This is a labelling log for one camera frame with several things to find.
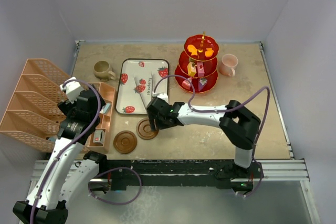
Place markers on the brown wooden coaster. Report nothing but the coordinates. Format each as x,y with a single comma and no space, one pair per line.
125,142
144,131

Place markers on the white strawberry tray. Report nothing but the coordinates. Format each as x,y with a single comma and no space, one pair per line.
126,96

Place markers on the purple cake slice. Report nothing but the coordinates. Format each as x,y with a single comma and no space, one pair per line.
202,83

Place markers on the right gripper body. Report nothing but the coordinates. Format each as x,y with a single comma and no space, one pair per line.
159,120

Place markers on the orange fish cake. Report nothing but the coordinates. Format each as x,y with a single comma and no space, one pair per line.
209,52
192,50

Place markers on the small grey box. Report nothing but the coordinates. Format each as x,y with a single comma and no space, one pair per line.
98,137

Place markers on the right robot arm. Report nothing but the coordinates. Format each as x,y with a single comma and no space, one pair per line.
238,123

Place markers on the beige ceramic mug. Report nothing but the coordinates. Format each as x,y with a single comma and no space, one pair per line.
103,71

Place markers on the pink mug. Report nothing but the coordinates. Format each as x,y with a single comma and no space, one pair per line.
228,64

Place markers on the red three-tier cake stand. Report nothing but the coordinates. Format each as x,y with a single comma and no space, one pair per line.
201,42

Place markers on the salmon pink cake slice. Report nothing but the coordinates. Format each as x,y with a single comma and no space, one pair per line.
186,84

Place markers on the black base frame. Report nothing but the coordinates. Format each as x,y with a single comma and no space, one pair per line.
218,173

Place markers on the pink desk organizer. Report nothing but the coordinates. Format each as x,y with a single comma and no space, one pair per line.
32,115

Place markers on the brown wooden coaster left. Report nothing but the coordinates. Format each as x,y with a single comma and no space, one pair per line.
125,142

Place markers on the yellow cake slice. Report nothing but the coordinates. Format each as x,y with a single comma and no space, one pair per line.
191,69

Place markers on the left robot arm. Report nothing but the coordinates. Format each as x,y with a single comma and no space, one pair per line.
51,197

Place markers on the metal tongs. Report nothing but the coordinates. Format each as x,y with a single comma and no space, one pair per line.
144,82

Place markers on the brown wooden coaster right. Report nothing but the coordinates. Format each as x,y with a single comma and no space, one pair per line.
144,131

